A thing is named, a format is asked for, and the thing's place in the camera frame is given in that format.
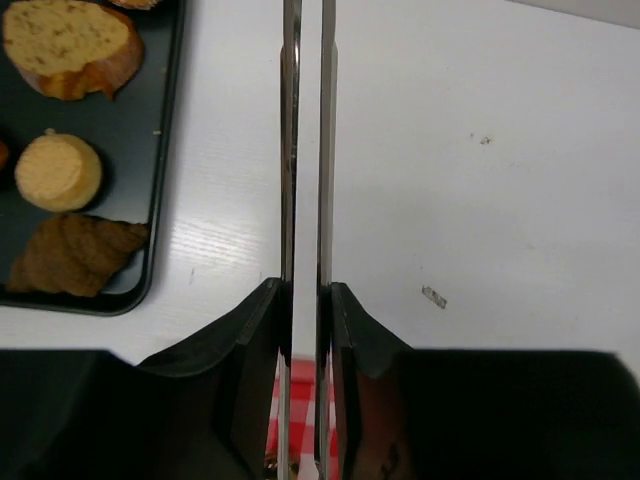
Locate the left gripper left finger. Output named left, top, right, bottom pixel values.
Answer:
left=1, top=279, right=283, bottom=479

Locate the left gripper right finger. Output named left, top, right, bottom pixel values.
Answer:
left=330, top=283, right=639, bottom=479

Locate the small round muffin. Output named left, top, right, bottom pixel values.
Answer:
left=14, top=129, right=103, bottom=213

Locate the large sliced bread loaf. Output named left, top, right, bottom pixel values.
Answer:
left=2, top=1, right=144, bottom=101

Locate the red white checkered cloth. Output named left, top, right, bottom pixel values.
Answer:
left=263, top=359, right=318, bottom=479

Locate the small tape scrap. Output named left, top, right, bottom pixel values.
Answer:
left=421, top=286, right=447, bottom=309

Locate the brown croissant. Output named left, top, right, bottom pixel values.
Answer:
left=5, top=213, right=150, bottom=298

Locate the black baking tray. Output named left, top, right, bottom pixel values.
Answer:
left=1, top=1, right=189, bottom=316

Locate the round orange bun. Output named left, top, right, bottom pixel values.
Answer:
left=109, top=0, right=161, bottom=11

